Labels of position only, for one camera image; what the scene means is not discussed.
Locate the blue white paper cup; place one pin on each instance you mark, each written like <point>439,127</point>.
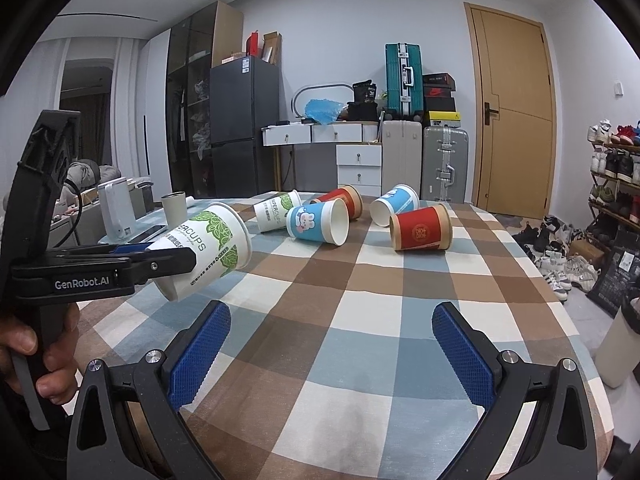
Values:
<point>401,198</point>

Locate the smartphone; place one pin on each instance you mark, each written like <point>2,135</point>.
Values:
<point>147,234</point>

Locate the white tumbler mug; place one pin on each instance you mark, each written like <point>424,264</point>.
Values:
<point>174,207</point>

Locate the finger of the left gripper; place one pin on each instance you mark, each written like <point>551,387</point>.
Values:
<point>130,248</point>
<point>95,271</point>

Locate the red cup behind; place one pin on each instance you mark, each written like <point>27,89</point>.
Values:
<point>347,194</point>

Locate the white drawer desk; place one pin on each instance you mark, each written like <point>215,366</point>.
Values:
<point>315,157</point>

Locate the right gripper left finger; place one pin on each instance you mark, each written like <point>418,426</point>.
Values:
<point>127,422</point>

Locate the black refrigerator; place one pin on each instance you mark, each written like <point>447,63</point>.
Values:
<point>244,98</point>

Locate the blue plastic bag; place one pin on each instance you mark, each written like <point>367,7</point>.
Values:
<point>323,111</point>

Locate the teal suitcase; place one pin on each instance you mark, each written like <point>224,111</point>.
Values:
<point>404,81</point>

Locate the red gold paper cup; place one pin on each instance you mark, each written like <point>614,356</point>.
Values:
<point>426,228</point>

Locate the shoe rack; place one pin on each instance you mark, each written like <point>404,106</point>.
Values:
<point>614,169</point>

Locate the beige suitcase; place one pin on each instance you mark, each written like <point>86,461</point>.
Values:
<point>401,154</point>

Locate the stack of shoe boxes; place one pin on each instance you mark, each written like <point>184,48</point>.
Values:
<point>439,102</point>

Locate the black printed bag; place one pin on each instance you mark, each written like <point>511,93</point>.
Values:
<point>618,277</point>

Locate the dark glass cabinet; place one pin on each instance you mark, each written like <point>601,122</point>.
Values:
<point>196,44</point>

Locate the blue rabbit paper cup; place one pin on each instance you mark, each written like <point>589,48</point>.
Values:
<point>323,222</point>

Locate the white green paper cup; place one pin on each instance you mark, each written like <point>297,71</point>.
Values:
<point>271,214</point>
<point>217,237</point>

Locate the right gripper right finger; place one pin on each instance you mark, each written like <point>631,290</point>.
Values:
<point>559,442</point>

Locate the silver suitcase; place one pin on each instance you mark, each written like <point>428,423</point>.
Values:
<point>444,164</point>

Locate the white appliance box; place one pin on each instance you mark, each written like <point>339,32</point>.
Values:
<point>117,212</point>

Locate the checkered tablecloth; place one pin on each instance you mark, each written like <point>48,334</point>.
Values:
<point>331,369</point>

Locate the wooden door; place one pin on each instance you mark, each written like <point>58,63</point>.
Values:
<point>515,113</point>

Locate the person's left hand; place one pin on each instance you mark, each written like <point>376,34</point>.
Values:
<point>59,384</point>

